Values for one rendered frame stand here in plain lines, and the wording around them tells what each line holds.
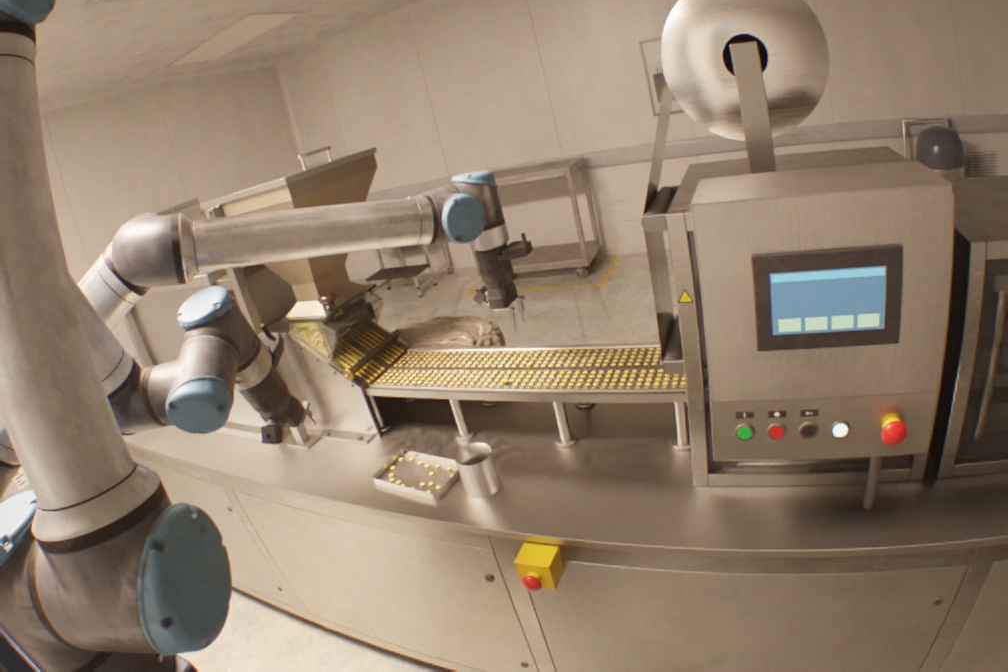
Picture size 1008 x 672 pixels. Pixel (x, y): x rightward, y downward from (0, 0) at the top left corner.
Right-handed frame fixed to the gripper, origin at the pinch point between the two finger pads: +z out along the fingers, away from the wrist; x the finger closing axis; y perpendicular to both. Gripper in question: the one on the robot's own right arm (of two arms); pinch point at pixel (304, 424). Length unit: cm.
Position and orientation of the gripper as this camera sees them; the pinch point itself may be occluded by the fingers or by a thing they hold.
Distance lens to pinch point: 112.5
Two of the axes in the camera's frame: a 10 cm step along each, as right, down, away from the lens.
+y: -0.9, 7.1, -7.0
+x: 9.8, -0.5, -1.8
